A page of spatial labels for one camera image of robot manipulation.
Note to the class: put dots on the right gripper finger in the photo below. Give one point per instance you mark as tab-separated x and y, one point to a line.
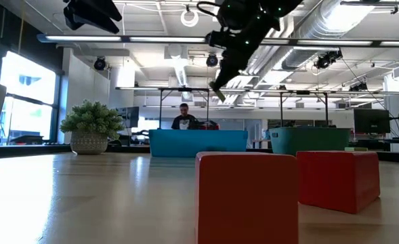
222	67
234	67

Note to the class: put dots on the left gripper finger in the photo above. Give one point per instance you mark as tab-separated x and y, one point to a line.
90	20
104	10

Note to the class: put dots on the small orange cube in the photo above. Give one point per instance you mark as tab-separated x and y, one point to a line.
246	198

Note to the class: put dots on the red rectangular block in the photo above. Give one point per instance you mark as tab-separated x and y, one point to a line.
338	181

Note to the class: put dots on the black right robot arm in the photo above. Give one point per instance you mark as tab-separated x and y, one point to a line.
287	6

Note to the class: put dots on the black ceiling spotlight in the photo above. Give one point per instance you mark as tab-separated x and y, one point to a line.
100	63
211	60

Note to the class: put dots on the long linear ceiling light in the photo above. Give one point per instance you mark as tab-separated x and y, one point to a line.
118	38

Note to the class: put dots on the red background object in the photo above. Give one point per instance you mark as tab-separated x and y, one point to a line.
209	126

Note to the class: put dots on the person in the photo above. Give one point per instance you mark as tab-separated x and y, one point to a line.
184	122

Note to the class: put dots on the blue plastic bin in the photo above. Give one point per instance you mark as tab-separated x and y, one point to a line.
185	142

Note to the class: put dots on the large bright window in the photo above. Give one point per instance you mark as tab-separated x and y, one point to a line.
30	78

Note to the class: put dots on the teal plastic bin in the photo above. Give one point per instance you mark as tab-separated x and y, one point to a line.
307	140

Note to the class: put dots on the black computer monitor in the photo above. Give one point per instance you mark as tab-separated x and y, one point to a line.
129	117
372	121

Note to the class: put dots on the green potted plant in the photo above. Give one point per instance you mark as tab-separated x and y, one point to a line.
90	127

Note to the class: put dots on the black background frame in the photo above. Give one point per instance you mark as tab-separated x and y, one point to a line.
185	89
304	92

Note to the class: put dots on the silver ventilation duct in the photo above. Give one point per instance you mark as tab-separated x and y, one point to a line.
321	27

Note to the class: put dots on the black ceiling camera rig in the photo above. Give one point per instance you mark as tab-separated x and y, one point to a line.
328	59

